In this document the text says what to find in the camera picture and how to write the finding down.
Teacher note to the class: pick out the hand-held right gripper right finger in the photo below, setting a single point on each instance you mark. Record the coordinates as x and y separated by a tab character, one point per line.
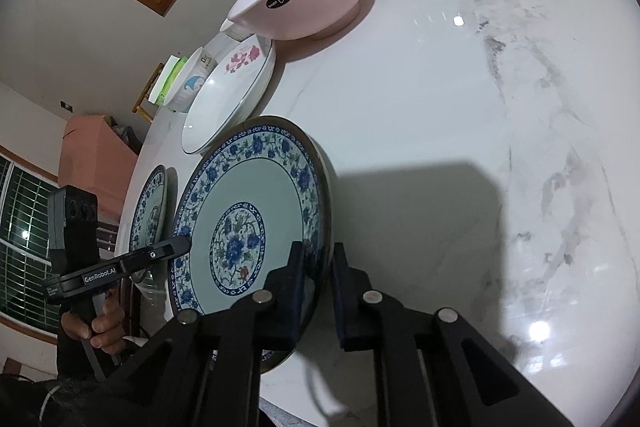
340	294

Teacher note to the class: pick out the white plate with pink flower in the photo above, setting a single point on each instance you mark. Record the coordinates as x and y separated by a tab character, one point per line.
225	99

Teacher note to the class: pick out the grey cloth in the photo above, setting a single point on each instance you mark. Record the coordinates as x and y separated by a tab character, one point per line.
125	134

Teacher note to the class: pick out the bamboo chair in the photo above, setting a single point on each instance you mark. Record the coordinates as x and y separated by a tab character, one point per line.
145	99

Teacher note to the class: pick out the white cup with cartoon print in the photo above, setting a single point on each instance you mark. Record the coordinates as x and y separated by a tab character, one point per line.
192	82

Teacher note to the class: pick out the green tissue box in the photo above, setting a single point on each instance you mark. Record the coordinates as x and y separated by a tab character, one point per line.
167	79

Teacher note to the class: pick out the dark wooden chair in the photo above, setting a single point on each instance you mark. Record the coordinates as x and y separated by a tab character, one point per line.
107	237

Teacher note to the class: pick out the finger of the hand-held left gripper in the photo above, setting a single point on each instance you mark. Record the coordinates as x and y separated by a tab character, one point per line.
160	252

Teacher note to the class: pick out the wall socket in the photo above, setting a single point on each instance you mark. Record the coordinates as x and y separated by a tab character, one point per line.
67	106

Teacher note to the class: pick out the person's left hand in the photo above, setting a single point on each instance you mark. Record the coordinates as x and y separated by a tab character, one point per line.
105	322

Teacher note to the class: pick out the window with metal grille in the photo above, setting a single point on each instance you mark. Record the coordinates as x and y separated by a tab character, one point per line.
20	217

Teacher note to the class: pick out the small blue floral plate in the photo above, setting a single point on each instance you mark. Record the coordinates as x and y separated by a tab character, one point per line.
150	202

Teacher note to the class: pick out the pink cloth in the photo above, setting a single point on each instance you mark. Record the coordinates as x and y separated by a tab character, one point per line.
90	157

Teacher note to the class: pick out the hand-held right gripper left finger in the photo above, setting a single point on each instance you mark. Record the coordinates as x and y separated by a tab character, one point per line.
297	289

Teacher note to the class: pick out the large blue floral plate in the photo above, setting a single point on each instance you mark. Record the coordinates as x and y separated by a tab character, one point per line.
250	187

